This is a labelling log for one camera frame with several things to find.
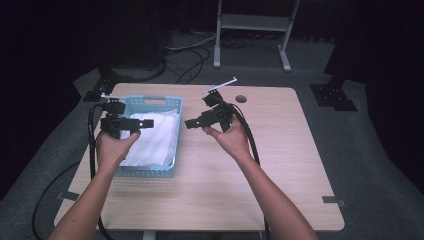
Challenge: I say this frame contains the white floor cable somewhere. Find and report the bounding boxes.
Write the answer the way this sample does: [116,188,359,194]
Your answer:
[166,32,218,52]

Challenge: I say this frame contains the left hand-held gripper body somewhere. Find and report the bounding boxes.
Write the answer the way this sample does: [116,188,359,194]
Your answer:
[99,93,142,140]

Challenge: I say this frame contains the black square base plate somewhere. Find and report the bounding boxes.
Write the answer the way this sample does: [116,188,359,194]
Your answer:
[309,82,358,112]

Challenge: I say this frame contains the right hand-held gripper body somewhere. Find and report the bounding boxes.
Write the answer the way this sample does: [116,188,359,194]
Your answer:
[199,76,239,133]

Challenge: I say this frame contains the black floor cables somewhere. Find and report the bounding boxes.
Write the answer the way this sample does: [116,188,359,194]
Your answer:
[165,34,254,85]

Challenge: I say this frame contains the light blue perforated basket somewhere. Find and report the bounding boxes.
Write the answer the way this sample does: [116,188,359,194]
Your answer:
[114,95,184,179]

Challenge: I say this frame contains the person's left hand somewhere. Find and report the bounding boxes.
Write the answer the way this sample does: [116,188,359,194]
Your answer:
[95,129,142,173]

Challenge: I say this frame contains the white metal stand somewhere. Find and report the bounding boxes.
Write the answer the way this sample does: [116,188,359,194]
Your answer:
[213,0,301,73]

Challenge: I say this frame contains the person's right hand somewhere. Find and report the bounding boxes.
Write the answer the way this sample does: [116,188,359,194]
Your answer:
[202,116,255,163]

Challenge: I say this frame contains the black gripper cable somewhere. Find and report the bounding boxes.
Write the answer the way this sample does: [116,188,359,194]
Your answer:
[213,95,272,240]
[87,103,114,240]

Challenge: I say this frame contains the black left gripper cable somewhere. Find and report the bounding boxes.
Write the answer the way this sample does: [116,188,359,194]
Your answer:
[87,103,114,240]

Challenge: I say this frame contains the dark tape strip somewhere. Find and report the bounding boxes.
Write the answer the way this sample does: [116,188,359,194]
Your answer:
[55,191,80,202]
[321,195,347,208]

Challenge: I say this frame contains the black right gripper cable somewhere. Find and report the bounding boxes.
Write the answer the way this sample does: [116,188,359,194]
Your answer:
[213,95,272,240]

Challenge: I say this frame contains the white cloth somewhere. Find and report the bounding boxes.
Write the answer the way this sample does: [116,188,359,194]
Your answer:
[120,108,180,167]

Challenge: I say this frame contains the black stand base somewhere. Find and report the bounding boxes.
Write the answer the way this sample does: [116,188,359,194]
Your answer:
[82,59,168,102]

